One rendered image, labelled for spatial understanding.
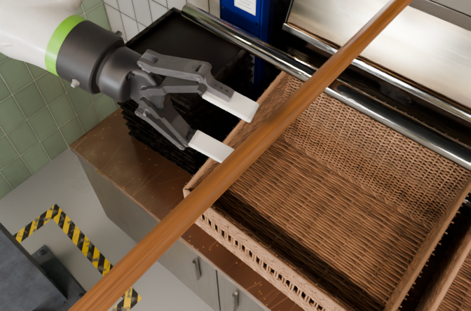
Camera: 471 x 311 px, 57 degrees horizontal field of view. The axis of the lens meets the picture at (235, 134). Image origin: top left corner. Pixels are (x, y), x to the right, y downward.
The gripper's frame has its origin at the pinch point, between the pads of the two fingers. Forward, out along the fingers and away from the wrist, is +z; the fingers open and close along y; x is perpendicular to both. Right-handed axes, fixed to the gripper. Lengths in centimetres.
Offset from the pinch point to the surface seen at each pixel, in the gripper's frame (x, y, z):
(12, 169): -14, 135, -82
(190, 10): -24.4, 7.8, -19.2
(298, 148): -43, 59, 17
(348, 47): -22.4, -3.8, 9.3
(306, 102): -8.8, -3.0, 7.0
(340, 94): -15.3, -0.6, 11.5
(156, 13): -72, 68, -49
